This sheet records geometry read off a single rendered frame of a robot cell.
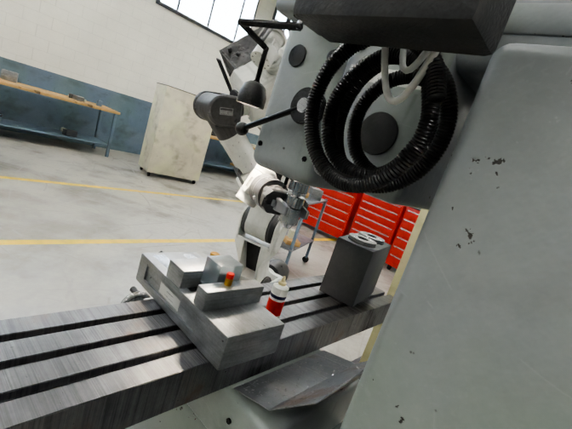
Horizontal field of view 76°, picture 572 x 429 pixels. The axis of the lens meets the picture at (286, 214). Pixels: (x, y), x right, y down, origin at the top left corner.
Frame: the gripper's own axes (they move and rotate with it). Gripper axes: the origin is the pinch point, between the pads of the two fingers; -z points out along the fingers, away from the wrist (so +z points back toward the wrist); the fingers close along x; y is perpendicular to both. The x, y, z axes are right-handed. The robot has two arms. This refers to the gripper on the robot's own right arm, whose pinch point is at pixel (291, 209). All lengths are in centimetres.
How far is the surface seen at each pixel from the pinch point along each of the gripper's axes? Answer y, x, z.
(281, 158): -11.1, -8.9, -4.5
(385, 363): 6.6, -7.1, -45.4
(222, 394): 36.4, -11.8, -17.1
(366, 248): 8.3, 32.4, 5.8
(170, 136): 51, 78, 606
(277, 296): 20.5, 1.1, -4.6
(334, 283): 22.3, 29.4, 10.1
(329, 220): 98, 327, 416
